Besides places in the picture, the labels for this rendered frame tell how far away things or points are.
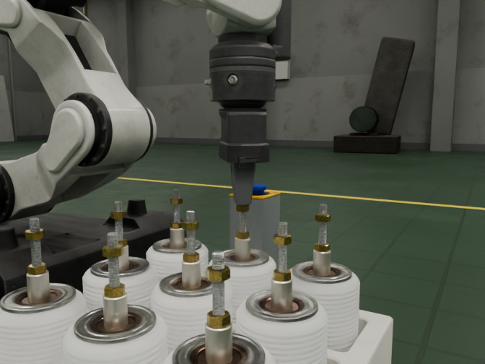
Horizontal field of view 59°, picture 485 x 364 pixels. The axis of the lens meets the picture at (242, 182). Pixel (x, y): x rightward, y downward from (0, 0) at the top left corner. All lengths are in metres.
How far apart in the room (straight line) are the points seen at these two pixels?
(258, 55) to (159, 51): 9.87
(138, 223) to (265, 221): 0.41
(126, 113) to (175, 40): 9.29
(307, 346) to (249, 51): 0.34
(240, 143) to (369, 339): 0.29
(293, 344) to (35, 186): 0.75
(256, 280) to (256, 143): 0.18
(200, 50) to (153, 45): 1.32
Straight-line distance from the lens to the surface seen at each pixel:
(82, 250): 0.95
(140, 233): 1.06
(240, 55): 0.55
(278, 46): 0.60
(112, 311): 0.43
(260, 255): 0.63
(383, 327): 0.61
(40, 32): 0.98
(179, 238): 0.67
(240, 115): 0.55
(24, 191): 1.08
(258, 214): 0.75
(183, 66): 9.95
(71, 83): 0.93
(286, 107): 8.58
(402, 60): 7.48
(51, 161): 0.91
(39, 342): 0.50
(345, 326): 0.56
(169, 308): 0.50
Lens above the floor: 0.44
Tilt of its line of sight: 8 degrees down
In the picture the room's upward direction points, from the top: straight up
